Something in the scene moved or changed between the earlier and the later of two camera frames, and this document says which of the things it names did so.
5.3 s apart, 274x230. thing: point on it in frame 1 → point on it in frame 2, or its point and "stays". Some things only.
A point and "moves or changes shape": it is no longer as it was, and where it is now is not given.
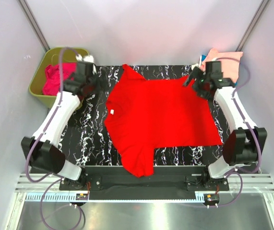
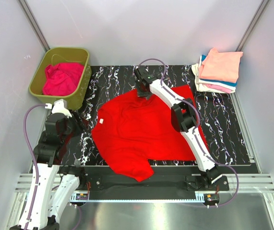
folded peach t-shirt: x=229 y=63 stays
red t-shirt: x=142 y=115 moves or changes shape
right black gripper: x=196 y=74 → x=143 y=94
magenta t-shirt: x=51 y=81 stays
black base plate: x=164 y=178 stays
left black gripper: x=103 y=85 → x=78 y=130
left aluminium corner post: x=33 y=24 stays
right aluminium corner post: x=263 y=5 stays
